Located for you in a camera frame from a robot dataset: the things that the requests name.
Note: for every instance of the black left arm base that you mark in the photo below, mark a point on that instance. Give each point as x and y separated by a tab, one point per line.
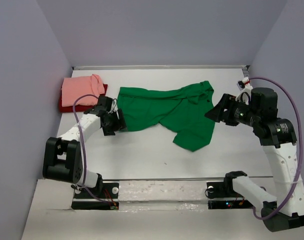
105	200

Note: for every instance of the pink t shirt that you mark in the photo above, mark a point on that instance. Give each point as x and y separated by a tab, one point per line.
75	87

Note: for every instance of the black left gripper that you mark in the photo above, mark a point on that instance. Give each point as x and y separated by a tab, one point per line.
119	123

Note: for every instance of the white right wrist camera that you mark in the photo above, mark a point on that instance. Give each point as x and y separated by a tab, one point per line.
245	88

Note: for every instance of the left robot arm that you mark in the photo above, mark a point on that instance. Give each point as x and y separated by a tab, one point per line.
65	156

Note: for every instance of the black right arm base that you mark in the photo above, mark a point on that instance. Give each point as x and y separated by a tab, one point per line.
220	198

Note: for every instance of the green t shirt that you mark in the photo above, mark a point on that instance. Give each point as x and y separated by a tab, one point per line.
181	111

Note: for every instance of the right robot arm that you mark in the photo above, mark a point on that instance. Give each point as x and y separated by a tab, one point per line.
284	210

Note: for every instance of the dark red t shirt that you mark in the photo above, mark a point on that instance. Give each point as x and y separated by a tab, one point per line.
78	108

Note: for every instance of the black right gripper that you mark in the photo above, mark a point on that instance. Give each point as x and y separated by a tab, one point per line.
216	113

